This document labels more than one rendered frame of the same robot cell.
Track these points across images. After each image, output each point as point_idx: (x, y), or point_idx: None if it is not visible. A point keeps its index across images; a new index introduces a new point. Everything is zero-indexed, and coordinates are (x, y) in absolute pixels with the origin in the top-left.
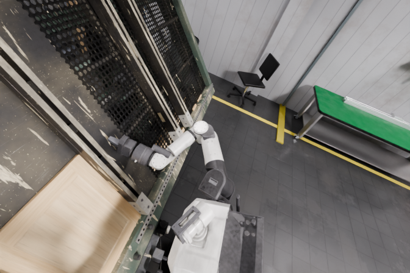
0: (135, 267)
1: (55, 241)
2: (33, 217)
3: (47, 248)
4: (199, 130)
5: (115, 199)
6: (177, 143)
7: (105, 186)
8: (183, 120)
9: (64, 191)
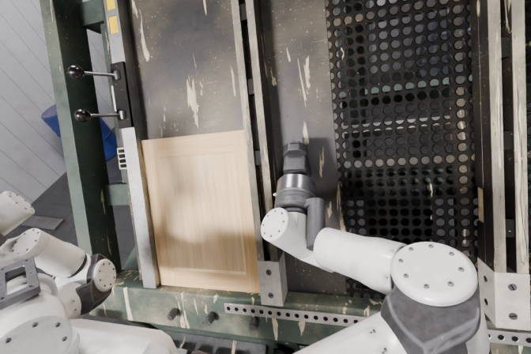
0: (203, 325)
1: (178, 189)
2: (178, 151)
3: (171, 187)
4: (406, 269)
5: (250, 227)
6: (340, 240)
7: (250, 197)
8: None
9: (212, 154)
